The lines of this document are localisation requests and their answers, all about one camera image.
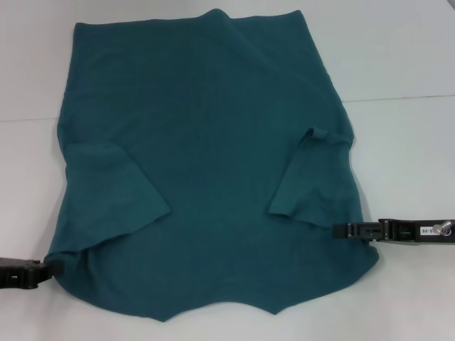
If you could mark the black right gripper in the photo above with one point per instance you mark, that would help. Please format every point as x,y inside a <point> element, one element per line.
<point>409,232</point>

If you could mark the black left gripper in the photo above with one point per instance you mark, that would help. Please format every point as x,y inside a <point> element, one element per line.
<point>8,271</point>

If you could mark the teal blue shirt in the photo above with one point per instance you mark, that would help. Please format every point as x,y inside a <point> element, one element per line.
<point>213,142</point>

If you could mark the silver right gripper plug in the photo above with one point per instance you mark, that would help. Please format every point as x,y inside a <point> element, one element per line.
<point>444,228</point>

